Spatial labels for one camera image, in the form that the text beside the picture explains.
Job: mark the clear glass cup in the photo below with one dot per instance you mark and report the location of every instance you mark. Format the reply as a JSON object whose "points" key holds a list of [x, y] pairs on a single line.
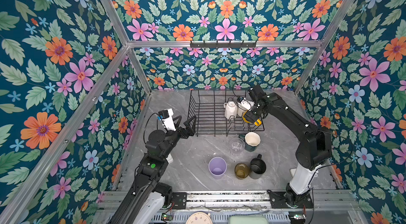
{"points": [[236, 146]]}

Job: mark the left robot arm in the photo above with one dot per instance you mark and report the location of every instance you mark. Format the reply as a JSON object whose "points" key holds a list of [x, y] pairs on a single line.
{"points": [[148, 195]]}

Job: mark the white mug red interior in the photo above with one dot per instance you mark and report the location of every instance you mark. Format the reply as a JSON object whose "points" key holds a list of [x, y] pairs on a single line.
{"points": [[240, 112]]}

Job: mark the green sponge block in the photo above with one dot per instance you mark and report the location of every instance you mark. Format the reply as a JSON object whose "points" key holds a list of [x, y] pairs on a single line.
{"points": [[247, 220]]}

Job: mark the cream white octagonal mug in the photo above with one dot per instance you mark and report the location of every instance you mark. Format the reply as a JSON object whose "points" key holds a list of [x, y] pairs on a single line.
{"points": [[231, 109]]}

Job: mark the green mug white interior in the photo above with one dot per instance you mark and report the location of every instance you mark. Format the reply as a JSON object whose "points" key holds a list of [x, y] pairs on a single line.
{"points": [[251, 141]]}

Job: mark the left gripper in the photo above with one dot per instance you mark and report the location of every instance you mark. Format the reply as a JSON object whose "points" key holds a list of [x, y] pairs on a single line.
{"points": [[190, 131]]}

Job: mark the black mug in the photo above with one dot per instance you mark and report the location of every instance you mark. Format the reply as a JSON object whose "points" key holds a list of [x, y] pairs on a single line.
{"points": [[257, 167]]}

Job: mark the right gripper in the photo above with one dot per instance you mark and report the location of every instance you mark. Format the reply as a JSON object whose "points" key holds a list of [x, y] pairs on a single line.
{"points": [[250, 117]]}

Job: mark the black wire dish rack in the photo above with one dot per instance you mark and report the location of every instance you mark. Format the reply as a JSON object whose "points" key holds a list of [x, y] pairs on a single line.
{"points": [[209, 108]]}

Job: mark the aluminium front rail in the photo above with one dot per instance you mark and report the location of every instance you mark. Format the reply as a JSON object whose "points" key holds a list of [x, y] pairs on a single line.
{"points": [[261, 199]]}

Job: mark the round beige plate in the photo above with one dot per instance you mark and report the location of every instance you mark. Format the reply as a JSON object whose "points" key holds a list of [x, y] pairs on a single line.
{"points": [[199, 218]]}

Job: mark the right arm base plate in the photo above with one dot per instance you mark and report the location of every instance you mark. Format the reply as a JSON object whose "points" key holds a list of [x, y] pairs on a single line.
{"points": [[288, 199]]}

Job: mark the lilac plastic cup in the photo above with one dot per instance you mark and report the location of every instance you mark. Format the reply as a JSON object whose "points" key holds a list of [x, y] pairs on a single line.
{"points": [[217, 167]]}

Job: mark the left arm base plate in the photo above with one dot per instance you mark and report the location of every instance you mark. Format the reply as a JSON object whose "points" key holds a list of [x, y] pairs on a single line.
{"points": [[175, 200]]}

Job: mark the black hook rail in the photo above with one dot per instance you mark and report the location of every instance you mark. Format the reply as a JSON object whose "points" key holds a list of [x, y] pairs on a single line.
{"points": [[223, 44]]}

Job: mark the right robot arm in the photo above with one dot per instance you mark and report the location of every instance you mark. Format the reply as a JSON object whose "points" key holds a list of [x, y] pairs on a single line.
{"points": [[315, 144]]}

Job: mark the olive tinted glass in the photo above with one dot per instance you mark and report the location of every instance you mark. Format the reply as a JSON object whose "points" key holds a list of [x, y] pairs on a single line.
{"points": [[241, 171]]}

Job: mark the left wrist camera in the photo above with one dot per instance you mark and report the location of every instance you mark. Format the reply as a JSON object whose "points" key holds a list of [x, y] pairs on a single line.
{"points": [[166, 117]]}

